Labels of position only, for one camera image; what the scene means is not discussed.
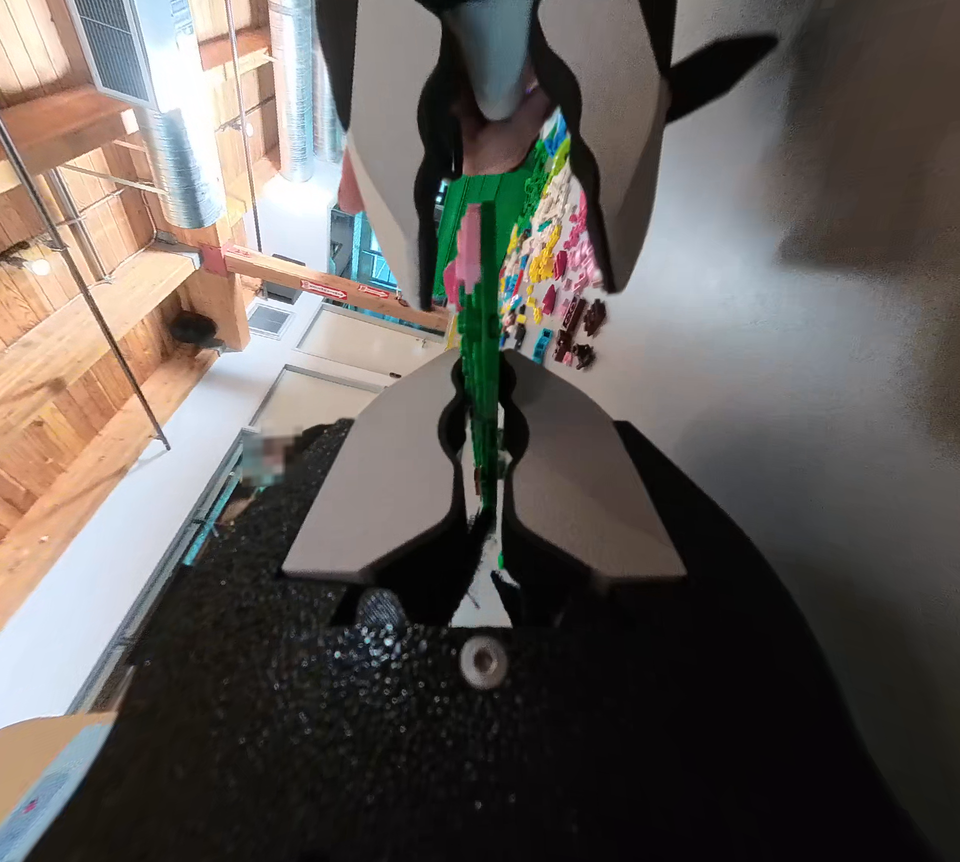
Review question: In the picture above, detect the white cabinet door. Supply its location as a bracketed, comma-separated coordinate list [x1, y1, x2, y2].
[296, 303, 451, 383]
[255, 366, 387, 437]

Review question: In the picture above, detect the green plastic bin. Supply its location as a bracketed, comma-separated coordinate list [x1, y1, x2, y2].
[438, 172, 545, 241]

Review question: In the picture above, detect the pink lego brick cluster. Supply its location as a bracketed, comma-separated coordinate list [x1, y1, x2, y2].
[442, 202, 485, 312]

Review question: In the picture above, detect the teal framed window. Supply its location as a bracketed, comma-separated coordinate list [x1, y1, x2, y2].
[330, 198, 410, 289]

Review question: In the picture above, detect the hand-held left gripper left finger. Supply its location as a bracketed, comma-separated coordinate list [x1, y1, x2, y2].
[282, 349, 466, 584]

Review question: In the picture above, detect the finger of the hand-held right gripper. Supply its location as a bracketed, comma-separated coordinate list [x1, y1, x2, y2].
[531, 0, 674, 293]
[341, 0, 462, 312]

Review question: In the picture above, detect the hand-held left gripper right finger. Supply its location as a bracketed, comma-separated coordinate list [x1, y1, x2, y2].
[498, 349, 688, 592]

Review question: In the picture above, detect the green lego baseplate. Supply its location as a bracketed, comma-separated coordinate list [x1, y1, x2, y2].
[436, 198, 505, 571]

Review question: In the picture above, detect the wooden beam with red labels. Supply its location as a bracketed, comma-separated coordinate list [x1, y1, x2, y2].
[198, 240, 451, 334]

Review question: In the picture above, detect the metal air vent unit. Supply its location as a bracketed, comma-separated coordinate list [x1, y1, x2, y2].
[37, 0, 200, 113]

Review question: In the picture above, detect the person's right hand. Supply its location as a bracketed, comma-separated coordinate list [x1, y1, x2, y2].
[336, 78, 560, 214]

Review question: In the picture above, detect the pile of loose lego bricks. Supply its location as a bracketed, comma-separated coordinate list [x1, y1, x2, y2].
[495, 120, 612, 372]

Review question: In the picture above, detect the wall vent grille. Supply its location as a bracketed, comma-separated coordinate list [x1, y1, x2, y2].
[246, 300, 294, 342]

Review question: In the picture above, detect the thin metal ceiling rod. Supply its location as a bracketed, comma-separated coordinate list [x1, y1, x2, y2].
[0, 116, 172, 452]

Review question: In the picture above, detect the black dome lamp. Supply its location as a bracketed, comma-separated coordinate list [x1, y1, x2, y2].
[168, 311, 226, 353]

